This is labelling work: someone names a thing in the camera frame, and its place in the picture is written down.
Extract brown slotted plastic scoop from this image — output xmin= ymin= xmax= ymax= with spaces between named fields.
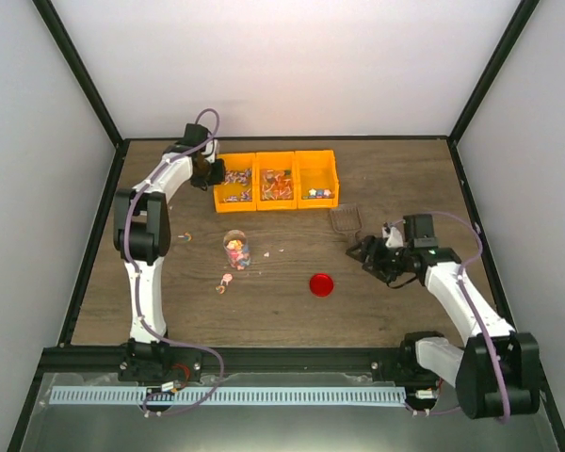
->
xmin=330 ymin=203 xmax=363 ymax=246

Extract orange candy bin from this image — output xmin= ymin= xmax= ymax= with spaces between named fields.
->
xmin=214 ymin=153 xmax=257 ymax=214
xmin=255 ymin=151 xmax=299 ymax=211
xmin=295 ymin=150 xmax=340 ymax=210

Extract red jar lid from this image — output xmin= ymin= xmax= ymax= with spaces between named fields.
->
xmin=309 ymin=273 xmax=334 ymax=298

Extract clear plastic jar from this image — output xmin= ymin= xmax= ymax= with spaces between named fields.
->
xmin=222 ymin=230 xmax=250 ymax=271

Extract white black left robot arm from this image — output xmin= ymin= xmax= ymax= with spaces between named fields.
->
xmin=113 ymin=122 xmax=225 ymax=344

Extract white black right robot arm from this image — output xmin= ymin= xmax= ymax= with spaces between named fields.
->
xmin=347 ymin=212 xmax=541 ymax=422

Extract rainbow lollipop on table left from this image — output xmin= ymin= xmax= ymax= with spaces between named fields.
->
xmin=178 ymin=232 xmax=192 ymax=242

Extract pink lollipop on table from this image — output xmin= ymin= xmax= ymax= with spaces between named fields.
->
xmin=221 ymin=273 xmax=233 ymax=285

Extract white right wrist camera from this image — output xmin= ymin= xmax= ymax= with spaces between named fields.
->
xmin=381 ymin=225 xmax=404 ymax=249

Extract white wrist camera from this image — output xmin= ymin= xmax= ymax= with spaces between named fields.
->
xmin=202 ymin=139 xmax=219 ymax=164
xmin=381 ymin=225 xmax=404 ymax=249

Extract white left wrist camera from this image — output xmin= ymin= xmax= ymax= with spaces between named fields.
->
xmin=202 ymin=139 xmax=219 ymax=164

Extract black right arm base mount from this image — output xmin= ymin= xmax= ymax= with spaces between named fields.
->
xmin=368 ymin=347 xmax=440 ymax=386

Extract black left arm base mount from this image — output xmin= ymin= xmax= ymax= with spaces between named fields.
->
xmin=119 ymin=339 xmax=202 ymax=383

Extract light blue slotted cable duct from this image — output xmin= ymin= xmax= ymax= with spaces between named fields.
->
xmin=48 ymin=386 xmax=406 ymax=408

